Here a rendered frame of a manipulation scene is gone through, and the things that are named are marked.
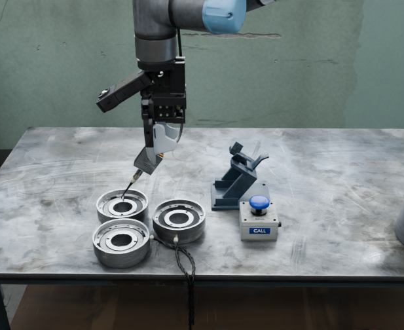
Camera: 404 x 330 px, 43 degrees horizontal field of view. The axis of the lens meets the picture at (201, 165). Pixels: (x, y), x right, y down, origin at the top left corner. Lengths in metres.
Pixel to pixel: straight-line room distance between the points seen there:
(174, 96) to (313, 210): 0.39
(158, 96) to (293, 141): 0.54
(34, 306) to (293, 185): 0.66
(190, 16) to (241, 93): 1.80
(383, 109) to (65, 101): 1.62
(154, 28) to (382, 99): 2.01
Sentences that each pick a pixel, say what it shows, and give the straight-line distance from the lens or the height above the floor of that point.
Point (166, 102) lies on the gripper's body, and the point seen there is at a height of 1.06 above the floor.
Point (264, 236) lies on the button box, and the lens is 1.02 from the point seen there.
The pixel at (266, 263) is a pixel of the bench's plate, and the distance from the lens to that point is 0.97.
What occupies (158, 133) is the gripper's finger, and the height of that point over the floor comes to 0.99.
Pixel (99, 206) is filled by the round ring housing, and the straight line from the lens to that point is 1.08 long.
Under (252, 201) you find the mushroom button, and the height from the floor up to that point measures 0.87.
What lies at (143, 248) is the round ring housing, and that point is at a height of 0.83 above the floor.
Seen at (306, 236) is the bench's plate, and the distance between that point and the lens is 1.05.
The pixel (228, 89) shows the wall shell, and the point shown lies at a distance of 2.63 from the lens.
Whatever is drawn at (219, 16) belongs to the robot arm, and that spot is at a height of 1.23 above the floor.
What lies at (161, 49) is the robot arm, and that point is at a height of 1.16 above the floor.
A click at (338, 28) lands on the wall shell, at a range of 2.60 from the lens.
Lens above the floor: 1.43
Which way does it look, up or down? 30 degrees down
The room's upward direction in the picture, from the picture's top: straight up
